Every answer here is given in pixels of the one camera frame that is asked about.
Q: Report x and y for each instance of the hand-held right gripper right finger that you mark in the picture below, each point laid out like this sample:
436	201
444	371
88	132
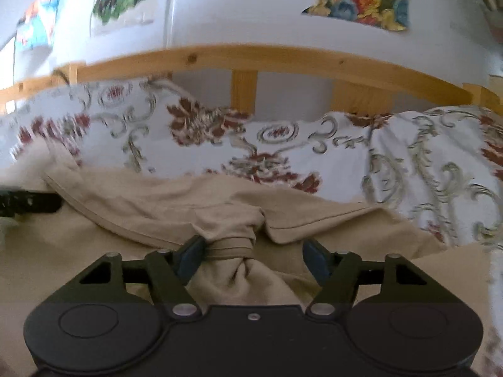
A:
316	263

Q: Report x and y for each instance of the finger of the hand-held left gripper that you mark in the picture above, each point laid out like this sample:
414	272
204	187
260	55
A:
31	203

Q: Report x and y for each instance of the colourful landscape wall poster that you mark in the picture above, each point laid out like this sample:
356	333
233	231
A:
361	0

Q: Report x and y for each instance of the beige zip jacket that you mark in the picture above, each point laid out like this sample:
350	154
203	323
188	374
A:
157	204

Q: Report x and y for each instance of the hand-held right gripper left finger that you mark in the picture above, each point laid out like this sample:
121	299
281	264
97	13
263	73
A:
190	259

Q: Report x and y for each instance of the wooden bed frame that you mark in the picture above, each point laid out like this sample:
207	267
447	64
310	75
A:
243	86

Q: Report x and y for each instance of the curled cartoon girl poster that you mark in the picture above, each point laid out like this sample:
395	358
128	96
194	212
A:
39	15

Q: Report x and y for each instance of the floral bedsheet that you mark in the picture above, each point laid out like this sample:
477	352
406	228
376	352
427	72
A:
412	165

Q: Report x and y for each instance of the white wall conduit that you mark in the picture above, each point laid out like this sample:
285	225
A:
171	8

